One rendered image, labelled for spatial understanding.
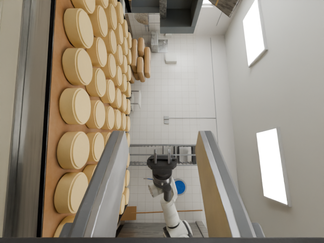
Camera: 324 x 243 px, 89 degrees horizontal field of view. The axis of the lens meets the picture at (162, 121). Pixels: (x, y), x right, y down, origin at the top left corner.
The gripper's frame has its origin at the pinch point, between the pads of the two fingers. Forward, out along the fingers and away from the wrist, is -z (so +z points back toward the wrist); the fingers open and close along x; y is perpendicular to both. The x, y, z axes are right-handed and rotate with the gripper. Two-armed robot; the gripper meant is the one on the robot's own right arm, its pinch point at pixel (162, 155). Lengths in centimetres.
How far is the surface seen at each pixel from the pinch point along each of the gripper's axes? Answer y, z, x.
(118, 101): 7.2, -30.5, -10.9
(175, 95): -375, 201, 39
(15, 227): 34.1, -29.4, -18.7
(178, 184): -172, 337, 42
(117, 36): -4.3, -42.6, -11.2
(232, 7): -38, -45, 28
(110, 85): 10.3, -36.8, -10.9
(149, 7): -50, -44, -6
